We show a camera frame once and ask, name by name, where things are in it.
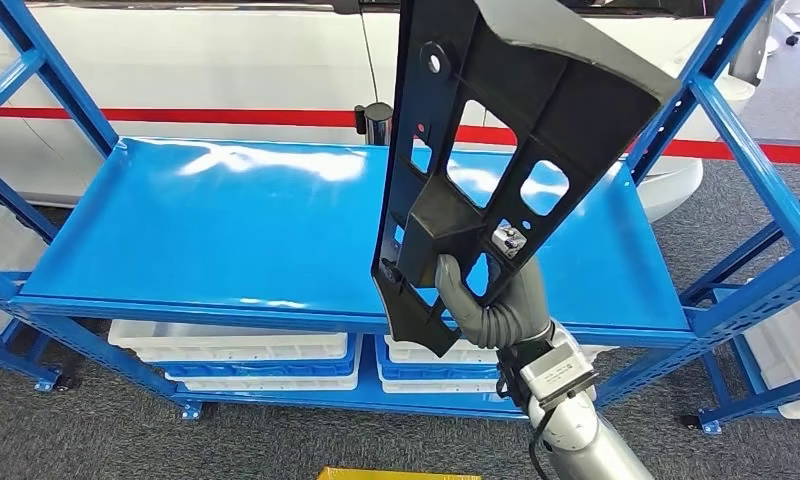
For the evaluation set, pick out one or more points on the white car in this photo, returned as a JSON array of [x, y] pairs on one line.
[[175, 60]]

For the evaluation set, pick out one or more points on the white wheeled chair base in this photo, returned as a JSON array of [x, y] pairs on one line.
[[787, 26]]

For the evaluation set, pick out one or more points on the black barrier post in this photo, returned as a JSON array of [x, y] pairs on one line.
[[377, 122]]

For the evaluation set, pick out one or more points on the blue metal shelf rack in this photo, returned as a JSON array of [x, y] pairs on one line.
[[175, 218]]

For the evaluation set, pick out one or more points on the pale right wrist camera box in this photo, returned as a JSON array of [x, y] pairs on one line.
[[566, 371]]

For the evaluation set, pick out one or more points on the red barrier belt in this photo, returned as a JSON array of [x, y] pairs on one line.
[[175, 116], [738, 151]]

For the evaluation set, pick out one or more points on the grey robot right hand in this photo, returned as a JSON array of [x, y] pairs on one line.
[[453, 285]]

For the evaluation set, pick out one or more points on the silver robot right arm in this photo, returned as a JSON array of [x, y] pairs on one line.
[[592, 444]]

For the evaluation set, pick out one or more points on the black plastic plate bracket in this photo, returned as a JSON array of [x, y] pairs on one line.
[[539, 73]]

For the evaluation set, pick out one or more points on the white plastic bin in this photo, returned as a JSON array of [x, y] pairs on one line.
[[228, 344], [410, 352], [261, 384], [440, 387], [794, 358]]

